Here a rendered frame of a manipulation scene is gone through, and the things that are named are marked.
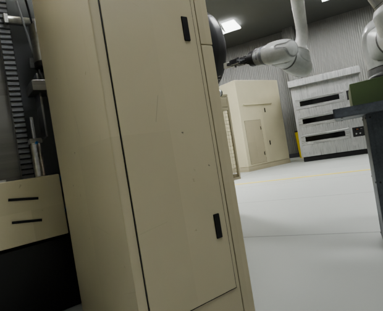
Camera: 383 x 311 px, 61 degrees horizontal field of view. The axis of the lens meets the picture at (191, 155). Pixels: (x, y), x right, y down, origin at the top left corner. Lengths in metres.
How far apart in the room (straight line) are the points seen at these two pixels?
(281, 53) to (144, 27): 0.74
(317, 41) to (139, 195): 9.49
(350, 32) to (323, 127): 3.45
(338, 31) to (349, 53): 0.69
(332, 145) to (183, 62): 6.68
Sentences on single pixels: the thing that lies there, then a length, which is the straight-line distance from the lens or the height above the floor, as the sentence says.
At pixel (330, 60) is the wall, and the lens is 10.01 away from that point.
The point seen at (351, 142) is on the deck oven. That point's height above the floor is 0.28.
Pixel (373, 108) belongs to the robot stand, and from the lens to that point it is 1.51.
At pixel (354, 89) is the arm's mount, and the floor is 0.72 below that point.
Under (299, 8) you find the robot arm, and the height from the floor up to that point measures 1.15.
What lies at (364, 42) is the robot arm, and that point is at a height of 0.94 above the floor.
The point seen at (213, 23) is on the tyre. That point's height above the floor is 1.27.
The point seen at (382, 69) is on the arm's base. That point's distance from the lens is 1.70.
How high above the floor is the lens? 0.56
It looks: level
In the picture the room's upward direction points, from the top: 9 degrees counter-clockwise
